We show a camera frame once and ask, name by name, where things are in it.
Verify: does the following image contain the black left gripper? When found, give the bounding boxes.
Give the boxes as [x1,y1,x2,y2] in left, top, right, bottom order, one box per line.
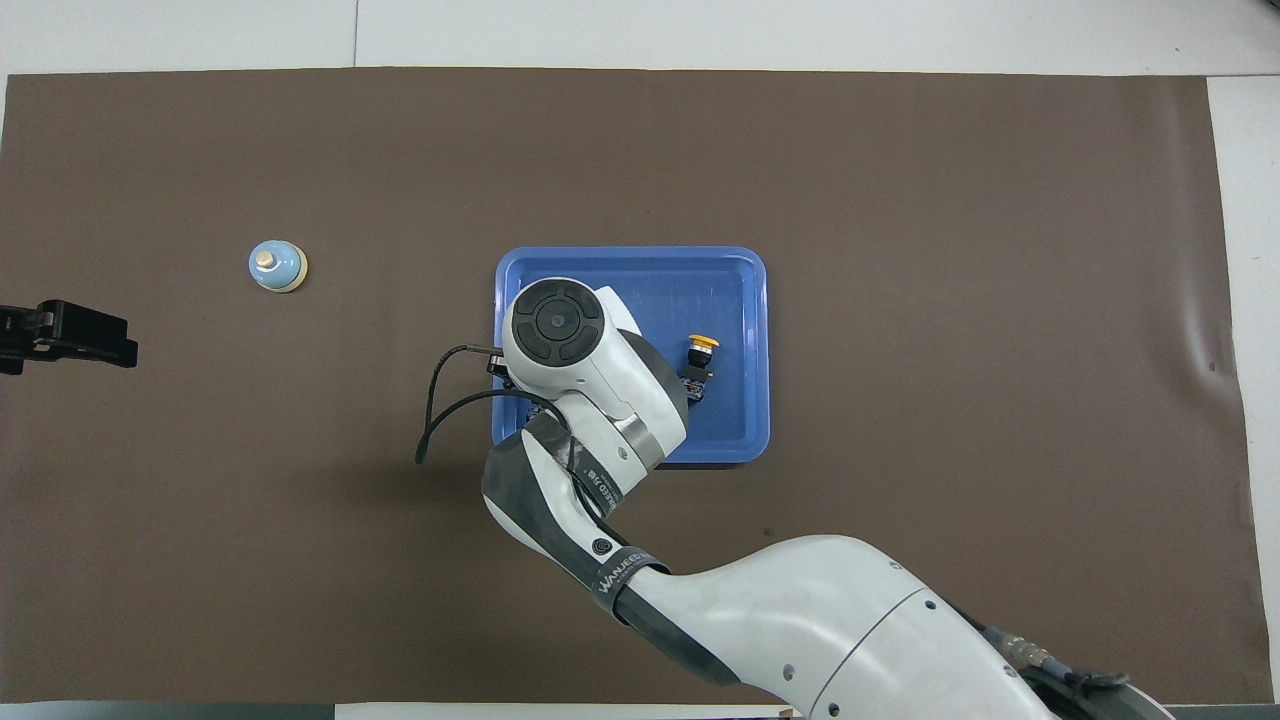
[0,298,140,377]

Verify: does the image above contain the yellow push button switch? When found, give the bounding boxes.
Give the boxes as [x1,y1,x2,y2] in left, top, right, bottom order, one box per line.
[682,335,721,401]

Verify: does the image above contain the light blue call bell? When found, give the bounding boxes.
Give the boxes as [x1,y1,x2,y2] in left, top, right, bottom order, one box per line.
[248,240,309,295]

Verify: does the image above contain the blue plastic tray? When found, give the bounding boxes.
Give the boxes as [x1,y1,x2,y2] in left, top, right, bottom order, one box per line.
[491,246,772,466]

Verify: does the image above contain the brown table mat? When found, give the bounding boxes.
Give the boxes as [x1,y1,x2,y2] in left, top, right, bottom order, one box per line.
[0,67,1276,706]

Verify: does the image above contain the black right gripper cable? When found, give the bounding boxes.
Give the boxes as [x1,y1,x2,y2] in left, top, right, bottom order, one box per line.
[415,345,561,466]

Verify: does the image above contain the right arm cable metal plug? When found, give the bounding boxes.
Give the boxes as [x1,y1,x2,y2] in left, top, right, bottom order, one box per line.
[985,625,1131,691]

